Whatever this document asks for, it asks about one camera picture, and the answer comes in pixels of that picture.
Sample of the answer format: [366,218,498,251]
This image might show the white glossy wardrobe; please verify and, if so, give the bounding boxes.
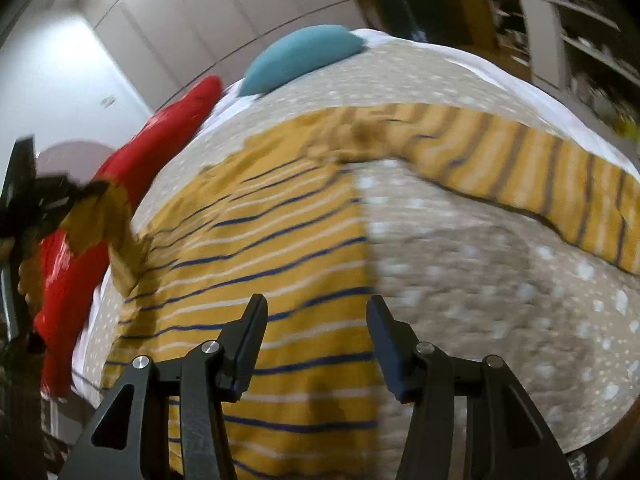
[79,0,376,110]

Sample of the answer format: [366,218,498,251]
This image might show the teal cushion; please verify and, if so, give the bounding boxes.
[239,25,366,96]

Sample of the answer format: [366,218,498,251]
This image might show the red pillow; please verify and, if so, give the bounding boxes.
[35,76,222,396]

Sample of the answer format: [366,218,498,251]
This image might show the round pink headboard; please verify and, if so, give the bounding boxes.
[36,140,115,182]

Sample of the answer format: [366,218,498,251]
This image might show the yellow striped small garment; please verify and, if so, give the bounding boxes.
[64,103,640,480]

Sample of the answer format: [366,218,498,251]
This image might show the white shelf unit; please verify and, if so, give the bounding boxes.
[489,0,639,140]

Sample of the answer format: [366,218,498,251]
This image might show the beige dotted bed cover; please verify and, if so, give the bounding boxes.
[71,39,640,456]

